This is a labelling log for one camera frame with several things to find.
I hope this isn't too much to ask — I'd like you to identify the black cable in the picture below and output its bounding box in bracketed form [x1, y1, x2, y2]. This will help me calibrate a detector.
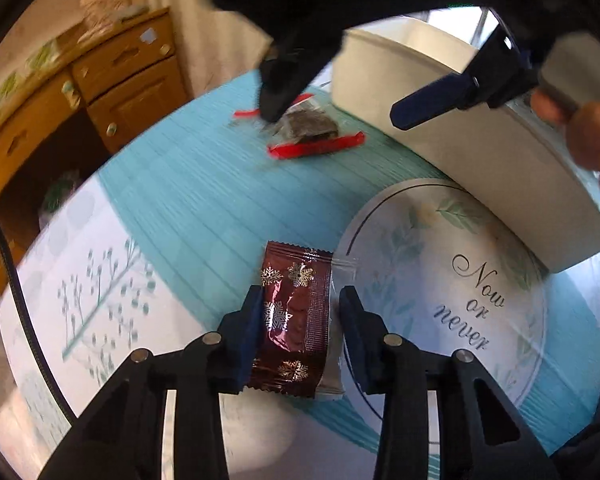
[0, 199, 78, 423]

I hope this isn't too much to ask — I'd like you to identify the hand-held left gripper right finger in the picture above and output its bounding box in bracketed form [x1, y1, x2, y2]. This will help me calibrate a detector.
[339, 285, 563, 480]

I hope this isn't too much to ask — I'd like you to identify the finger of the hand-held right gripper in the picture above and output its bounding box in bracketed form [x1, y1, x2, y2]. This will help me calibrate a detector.
[390, 25, 541, 132]
[256, 27, 348, 123]

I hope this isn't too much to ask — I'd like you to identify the maroon snowflake snack packet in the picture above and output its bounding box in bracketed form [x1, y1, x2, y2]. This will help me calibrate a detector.
[245, 241, 333, 400]

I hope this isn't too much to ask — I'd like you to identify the green white bag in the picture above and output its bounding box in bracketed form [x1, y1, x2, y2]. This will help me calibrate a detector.
[39, 170, 87, 222]

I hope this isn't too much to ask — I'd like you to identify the clear nut brittle packet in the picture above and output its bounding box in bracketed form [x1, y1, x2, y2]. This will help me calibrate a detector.
[230, 92, 367, 161]

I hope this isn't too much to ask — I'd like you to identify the person's dark clothing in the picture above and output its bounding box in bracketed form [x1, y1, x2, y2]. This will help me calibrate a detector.
[550, 380, 600, 480]

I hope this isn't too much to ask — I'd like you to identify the white plastic bin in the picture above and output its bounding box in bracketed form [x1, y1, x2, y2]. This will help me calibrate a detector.
[330, 12, 600, 273]

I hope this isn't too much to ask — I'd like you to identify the teal leaf-print tablecloth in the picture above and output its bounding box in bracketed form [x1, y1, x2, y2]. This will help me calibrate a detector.
[0, 67, 600, 480]

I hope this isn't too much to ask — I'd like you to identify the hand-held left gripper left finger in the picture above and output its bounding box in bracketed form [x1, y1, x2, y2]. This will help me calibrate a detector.
[37, 285, 266, 480]

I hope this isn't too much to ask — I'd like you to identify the wooden cabinet with drawers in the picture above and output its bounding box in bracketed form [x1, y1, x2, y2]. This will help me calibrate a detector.
[0, 7, 191, 301]

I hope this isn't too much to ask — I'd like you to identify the person's right hand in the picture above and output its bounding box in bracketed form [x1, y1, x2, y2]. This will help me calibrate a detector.
[530, 85, 600, 221]

